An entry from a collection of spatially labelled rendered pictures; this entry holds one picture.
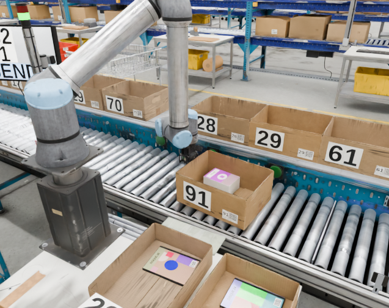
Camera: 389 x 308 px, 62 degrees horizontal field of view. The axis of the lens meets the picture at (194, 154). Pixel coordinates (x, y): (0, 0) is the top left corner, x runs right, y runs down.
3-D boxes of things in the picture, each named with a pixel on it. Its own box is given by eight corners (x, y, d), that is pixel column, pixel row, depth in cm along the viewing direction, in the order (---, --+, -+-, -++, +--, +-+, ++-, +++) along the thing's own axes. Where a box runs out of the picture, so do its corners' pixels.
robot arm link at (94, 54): (16, 101, 116) (171, -31, 122) (14, 88, 130) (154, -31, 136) (49, 129, 126) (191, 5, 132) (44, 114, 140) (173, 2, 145)
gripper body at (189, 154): (178, 163, 174) (178, 143, 168) (187, 156, 180) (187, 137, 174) (190, 167, 170) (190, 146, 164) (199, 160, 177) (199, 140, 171)
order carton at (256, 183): (176, 200, 167) (174, 172, 159) (207, 175, 188) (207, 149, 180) (244, 230, 146) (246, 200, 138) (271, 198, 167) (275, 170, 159)
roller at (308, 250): (295, 267, 134) (296, 258, 132) (323, 201, 173) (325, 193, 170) (307, 272, 132) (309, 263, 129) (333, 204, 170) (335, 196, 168)
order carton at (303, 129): (247, 147, 189) (249, 120, 181) (265, 129, 211) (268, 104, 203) (317, 164, 171) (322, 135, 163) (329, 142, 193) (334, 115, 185)
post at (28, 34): (54, 179, 202) (14, 28, 160) (60, 176, 206) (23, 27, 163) (67, 185, 196) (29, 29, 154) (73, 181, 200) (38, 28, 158)
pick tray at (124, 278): (90, 307, 114) (85, 287, 109) (156, 239, 143) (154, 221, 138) (157, 347, 101) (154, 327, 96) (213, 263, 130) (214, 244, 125)
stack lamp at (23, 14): (16, 19, 156) (13, 5, 154) (26, 18, 160) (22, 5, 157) (22, 20, 154) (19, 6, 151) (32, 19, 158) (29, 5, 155)
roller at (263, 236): (250, 249, 143) (251, 241, 141) (287, 190, 182) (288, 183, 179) (261, 253, 141) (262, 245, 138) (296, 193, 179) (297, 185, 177)
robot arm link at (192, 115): (174, 109, 163) (192, 106, 167) (176, 132, 169) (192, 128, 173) (182, 115, 156) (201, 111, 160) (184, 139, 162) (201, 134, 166)
